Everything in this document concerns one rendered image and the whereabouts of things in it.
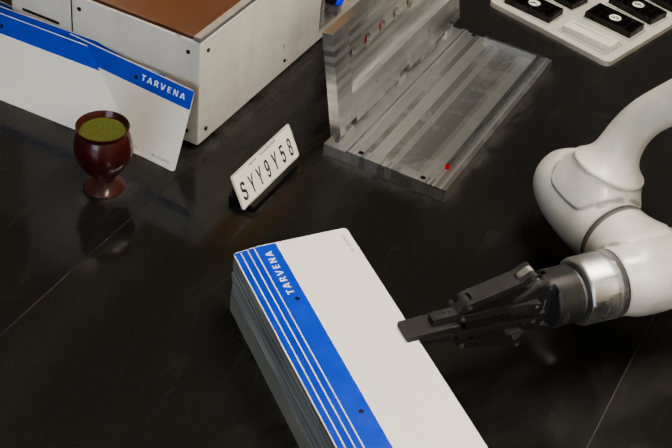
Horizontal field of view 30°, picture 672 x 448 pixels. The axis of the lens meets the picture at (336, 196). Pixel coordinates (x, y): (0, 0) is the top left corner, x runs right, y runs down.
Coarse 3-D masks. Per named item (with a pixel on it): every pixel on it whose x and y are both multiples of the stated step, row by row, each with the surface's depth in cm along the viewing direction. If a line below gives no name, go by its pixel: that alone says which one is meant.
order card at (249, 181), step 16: (288, 128) 188; (272, 144) 184; (288, 144) 188; (256, 160) 181; (272, 160) 184; (288, 160) 188; (240, 176) 178; (256, 176) 181; (272, 176) 184; (240, 192) 178; (256, 192) 181
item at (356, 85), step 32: (384, 0) 195; (416, 0) 206; (448, 0) 215; (352, 32) 188; (384, 32) 197; (416, 32) 206; (352, 64) 190; (384, 64) 197; (352, 96) 190; (384, 96) 201
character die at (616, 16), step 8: (592, 8) 232; (600, 8) 232; (608, 8) 233; (584, 16) 231; (592, 16) 230; (600, 16) 230; (608, 16) 230; (616, 16) 230; (624, 16) 231; (600, 24) 230; (608, 24) 228; (616, 24) 228; (624, 24) 229; (632, 24) 230; (640, 24) 229; (624, 32) 227; (632, 32) 226
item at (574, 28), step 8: (568, 24) 226; (576, 24) 227; (568, 32) 226; (576, 32) 225; (584, 32) 225; (592, 32) 225; (600, 32) 225; (584, 40) 224; (592, 40) 223; (600, 40) 223; (608, 40) 224; (616, 40) 223; (600, 48) 223; (608, 48) 222
